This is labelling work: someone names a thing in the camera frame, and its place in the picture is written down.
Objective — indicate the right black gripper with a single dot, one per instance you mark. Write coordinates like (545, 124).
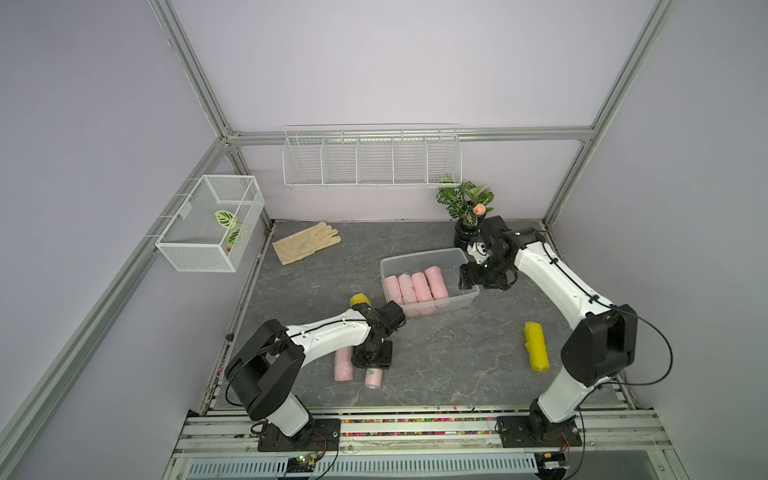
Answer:
(469, 274)

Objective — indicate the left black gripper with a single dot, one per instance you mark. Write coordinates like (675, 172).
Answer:
(384, 362)

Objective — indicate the pink roll with green sticker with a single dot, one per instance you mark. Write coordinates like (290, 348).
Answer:
(373, 378)

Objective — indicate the yellow trash bag roll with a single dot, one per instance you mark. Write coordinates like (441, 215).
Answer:
(536, 347)
(360, 301)

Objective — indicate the clear plastic storage box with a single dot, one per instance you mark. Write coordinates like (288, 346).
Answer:
(449, 260)

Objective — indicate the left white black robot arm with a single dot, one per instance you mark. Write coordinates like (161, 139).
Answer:
(264, 370)

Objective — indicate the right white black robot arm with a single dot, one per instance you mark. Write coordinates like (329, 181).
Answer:
(603, 338)

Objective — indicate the potted plant black pot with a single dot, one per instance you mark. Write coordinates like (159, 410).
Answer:
(468, 204)

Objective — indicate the beige work glove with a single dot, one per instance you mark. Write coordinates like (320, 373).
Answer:
(305, 243)

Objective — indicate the white ventilation grille strip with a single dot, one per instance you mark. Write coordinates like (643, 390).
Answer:
(360, 466)

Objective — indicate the white mesh basket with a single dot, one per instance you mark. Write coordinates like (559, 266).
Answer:
(212, 228)

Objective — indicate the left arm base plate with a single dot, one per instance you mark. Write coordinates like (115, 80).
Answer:
(321, 435)

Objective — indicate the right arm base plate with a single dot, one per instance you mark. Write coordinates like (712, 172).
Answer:
(537, 433)

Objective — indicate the white wire wall shelf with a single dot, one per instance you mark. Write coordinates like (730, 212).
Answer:
(371, 155)

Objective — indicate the aluminium frame rails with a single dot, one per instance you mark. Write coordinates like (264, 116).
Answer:
(24, 429)

